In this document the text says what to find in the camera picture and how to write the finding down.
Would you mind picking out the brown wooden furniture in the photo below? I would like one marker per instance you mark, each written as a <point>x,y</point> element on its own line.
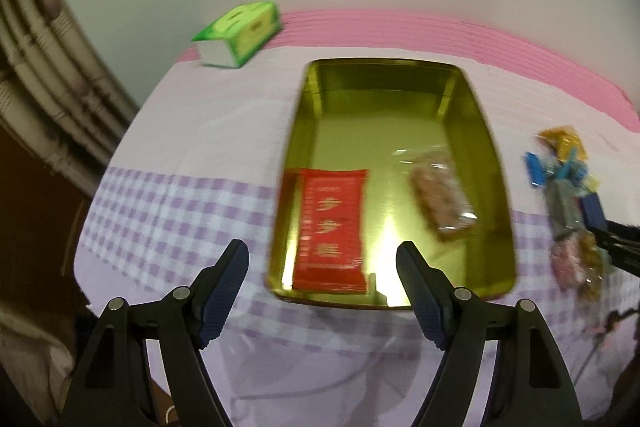
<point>30,232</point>

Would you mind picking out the ribbed beige curtain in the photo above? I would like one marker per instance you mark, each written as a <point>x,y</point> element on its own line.
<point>40,72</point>

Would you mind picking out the clear packet with blue ends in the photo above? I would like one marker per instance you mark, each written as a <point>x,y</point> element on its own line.
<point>561,203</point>

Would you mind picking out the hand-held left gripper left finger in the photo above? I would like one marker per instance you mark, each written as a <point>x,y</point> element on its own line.
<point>227,288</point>

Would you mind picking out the purple checked tablecloth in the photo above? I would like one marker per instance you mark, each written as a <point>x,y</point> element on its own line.
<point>200,132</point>

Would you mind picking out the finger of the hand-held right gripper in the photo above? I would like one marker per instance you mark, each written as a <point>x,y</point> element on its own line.
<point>594,208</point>
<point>622,254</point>

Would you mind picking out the red snack packet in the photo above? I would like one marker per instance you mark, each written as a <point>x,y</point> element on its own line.
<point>330,232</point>

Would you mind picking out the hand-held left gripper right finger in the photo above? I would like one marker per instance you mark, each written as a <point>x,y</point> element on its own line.
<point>422,298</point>

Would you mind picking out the pink snack packet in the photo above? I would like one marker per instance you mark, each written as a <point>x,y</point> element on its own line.
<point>566,263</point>

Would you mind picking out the clear cracker packet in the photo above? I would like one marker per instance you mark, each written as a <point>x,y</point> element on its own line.
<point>441,197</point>

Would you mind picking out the amber snack packet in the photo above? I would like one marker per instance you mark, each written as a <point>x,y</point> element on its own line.
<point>595,269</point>

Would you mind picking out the green tissue pack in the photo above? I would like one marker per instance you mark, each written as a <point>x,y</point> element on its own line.
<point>240,32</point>

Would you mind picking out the gold tin box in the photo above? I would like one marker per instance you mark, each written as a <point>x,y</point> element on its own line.
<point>380,132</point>

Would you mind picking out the yellow snack packet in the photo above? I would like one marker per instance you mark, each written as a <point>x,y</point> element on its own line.
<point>562,142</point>

